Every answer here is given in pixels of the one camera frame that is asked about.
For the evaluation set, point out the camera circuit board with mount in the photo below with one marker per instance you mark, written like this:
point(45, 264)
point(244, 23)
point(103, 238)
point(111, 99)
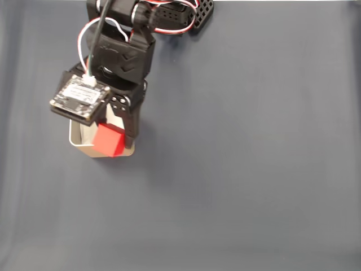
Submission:
point(79, 97)

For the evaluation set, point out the red cube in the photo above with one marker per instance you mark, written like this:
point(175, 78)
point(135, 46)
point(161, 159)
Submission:
point(108, 142)

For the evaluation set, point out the tan metal box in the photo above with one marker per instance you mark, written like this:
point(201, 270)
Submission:
point(86, 151)

